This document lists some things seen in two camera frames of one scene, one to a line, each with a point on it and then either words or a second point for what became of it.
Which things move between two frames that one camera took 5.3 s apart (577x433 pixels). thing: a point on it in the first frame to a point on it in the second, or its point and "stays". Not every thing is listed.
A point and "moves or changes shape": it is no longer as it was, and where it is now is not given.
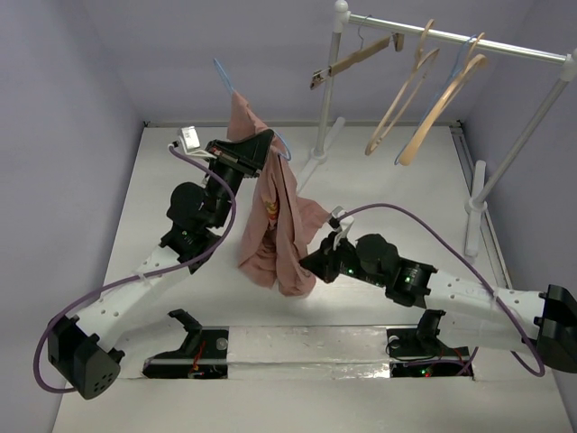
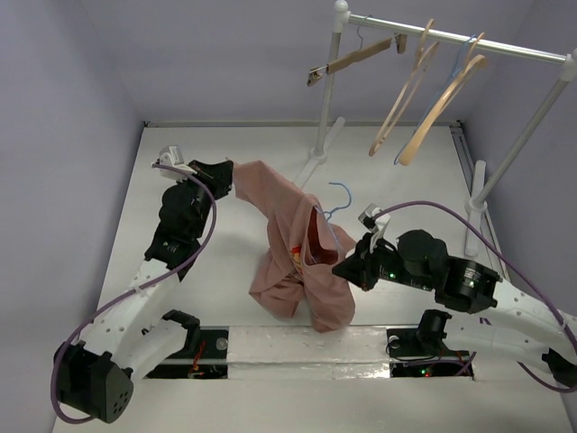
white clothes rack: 327,130 stays
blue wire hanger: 274,131 to 334,208
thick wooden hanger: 473,60 stays
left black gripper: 246,156 to 217,176
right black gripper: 327,262 to 366,262
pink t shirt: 281,225 moves or changes shape
